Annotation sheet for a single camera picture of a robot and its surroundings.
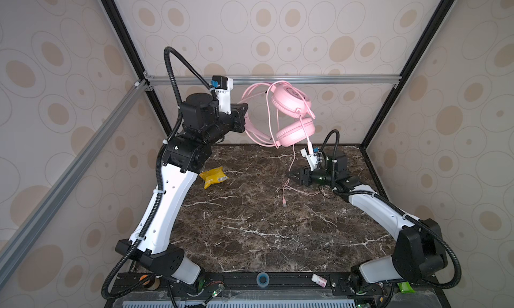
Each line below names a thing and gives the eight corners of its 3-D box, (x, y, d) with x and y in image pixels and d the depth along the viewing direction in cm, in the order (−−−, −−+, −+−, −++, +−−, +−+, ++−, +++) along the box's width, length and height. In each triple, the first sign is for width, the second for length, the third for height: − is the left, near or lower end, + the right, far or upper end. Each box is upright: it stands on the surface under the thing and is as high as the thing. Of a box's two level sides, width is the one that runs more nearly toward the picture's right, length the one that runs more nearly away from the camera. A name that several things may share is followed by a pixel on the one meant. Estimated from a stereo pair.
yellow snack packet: (206, 192, 102) (204, 186, 98) (200, 178, 107) (198, 172, 103) (229, 182, 106) (227, 176, 101) (222, 169, 111) (220, 163, 107)
